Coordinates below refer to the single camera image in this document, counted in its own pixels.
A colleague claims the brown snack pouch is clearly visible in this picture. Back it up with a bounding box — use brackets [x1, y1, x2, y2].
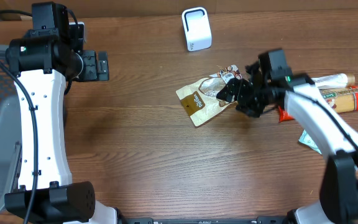
[176, 65, 242, 127]

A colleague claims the light blue snack packet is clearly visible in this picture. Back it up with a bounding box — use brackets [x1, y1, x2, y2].
[298, 130, 321, 154]

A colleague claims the orange pasta package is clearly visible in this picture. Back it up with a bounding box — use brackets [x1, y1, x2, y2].
[277, 82, 358, 123]

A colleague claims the white tube with gold cap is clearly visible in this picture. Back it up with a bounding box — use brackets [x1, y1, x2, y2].
[312, 73, 356, 90]

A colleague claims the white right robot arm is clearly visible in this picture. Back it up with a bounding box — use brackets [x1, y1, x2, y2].
[216, 49, 358, 223]

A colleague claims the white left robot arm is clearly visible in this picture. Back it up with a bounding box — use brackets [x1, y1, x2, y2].
[4, 2, 119, 223]

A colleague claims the white barcode scanner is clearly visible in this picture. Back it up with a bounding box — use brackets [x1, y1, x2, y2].
[181, 7, 212, 52]

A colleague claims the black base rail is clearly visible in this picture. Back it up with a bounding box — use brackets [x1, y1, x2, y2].
[117, 216, 288, 224]

